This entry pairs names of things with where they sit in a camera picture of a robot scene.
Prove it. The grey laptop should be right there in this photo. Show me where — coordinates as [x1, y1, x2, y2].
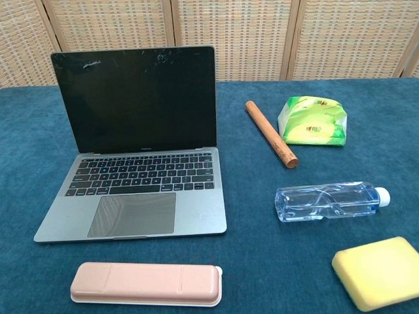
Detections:
[33, 44, 228, 245]

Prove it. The wooden rolling pin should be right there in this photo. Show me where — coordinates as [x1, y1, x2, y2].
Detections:
[245, 100, 299, 170]

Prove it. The blue table cloth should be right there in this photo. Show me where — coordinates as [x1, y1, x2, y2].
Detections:
[0, 77, 419, 314]

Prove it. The green tissue pack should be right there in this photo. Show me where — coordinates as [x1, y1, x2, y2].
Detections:
[277, 96, 348, 148]

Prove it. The clear plastic water bottle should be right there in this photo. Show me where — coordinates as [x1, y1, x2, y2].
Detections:
[274, 181, 392, 224]

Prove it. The woven folding screen panel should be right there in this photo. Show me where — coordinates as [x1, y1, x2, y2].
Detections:
[42, 0, 181, 86]
[404, 0, 419, 79]
[286, 0, 415, 81]
[170, 0, 301, 82]
[0, 0, 66, 90]

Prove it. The pink pencil case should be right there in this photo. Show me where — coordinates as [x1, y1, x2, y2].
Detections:
[69, 261, 224, 309]

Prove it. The yellow sponge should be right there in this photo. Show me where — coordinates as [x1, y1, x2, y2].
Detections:
[331, 236, 419, 312]

